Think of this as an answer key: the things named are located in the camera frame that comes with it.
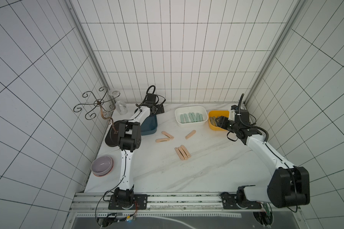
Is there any pink knife lower left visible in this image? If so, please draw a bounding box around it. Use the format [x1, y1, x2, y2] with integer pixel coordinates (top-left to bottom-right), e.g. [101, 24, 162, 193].
[155, 138, 171, 143]

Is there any mint knife vertical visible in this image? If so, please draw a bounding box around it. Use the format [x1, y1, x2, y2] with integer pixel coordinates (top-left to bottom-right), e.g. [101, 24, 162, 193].
[188, 113, 194, 122]

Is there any dark teal storage box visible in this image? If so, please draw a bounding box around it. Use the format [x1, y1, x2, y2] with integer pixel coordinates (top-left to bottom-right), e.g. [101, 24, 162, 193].
[134, 108, 158, 136]

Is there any white storage box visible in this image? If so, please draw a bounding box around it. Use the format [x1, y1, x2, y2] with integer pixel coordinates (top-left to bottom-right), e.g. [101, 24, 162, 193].
[175, 106, 208, 127]

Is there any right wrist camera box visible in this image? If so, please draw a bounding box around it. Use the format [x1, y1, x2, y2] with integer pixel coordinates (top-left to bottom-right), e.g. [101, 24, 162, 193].
[230, 105, 250, 126]

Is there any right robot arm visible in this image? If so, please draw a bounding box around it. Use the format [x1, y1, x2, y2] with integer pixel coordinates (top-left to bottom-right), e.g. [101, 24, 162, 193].
[216, 116, 310, 209]

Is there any yellow storage box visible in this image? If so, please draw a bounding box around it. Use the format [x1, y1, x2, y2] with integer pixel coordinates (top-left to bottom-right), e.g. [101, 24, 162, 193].
[208, 110, 230, 131]

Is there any olive knife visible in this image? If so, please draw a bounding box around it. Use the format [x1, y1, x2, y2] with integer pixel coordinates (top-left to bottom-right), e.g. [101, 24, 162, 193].
[209, 116, 217, 127]

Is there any black oval rack base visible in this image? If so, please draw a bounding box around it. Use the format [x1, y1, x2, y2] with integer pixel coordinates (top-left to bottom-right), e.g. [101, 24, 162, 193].
[105, 120, 126, 147]

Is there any clear wine glass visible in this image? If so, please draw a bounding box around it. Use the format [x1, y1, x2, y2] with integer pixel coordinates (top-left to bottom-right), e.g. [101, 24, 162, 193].
[109, 89, 128, 115]

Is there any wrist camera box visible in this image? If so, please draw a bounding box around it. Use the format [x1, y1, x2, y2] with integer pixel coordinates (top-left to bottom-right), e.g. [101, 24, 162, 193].
[144, 94, 157, 105]
[230, 105, 250, 126]

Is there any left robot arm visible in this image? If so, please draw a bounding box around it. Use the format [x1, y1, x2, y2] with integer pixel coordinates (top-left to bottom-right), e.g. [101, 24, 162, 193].
[111, 105, 164, 210]

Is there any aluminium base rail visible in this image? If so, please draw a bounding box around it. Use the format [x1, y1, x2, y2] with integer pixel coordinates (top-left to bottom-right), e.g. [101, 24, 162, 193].
[70, 192, 288, 214]

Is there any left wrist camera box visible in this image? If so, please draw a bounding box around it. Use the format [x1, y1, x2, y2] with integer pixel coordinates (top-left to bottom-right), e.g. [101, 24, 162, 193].
[144, 94, 157, 105]

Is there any pink knife upper left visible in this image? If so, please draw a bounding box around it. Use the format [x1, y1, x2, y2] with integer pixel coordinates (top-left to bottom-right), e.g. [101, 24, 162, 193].
[161, 131, 174, 139]

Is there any metal scroll glass rack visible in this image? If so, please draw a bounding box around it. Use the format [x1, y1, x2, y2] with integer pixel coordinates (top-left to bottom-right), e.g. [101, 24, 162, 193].
[73, 86, 120, 125]

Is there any mint knife pair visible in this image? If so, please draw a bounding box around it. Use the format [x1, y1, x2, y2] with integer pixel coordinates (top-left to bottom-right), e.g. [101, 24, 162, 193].
[183, 114, 190, 123]

